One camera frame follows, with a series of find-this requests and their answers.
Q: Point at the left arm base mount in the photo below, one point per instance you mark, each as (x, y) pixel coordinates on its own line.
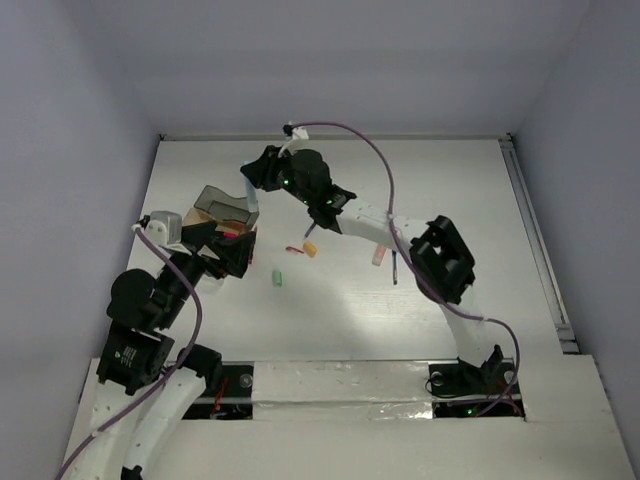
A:
(229, 387)

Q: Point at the blue ballpoint pen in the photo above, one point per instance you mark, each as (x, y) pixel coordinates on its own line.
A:
(394, 263)

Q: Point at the light blue marker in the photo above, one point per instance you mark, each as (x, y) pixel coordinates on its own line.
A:
(251, 195)

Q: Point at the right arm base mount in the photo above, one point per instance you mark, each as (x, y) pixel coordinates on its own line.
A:
(463, 391)

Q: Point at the orange translucent container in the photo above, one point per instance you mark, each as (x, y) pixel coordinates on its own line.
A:
(227, 219)

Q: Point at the light green marker cap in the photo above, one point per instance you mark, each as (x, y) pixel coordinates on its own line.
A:
(277, 278)

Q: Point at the grey translucent container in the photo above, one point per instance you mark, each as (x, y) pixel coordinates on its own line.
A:
(212, 198)

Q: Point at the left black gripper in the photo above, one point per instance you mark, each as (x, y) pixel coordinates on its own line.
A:
(234, 251)

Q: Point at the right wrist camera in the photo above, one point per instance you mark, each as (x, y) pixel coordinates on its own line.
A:
(296, 136)

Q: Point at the purple ink pen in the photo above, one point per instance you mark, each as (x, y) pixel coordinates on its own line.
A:
(309, 231)

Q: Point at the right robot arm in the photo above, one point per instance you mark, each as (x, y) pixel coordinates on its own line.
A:
(441, 262)

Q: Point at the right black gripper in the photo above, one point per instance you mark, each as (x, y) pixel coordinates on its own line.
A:
(261, 171)

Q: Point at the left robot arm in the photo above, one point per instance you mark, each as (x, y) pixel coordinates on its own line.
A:
(151, 368)

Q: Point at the orange pastel marker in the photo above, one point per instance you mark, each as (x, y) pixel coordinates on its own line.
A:
(378, 256)

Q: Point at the red gel pen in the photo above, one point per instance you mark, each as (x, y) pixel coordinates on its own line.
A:
(252, 249)

